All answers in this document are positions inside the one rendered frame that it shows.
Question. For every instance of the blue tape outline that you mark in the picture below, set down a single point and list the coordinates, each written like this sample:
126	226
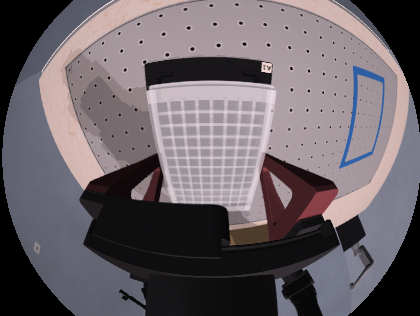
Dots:
363	72

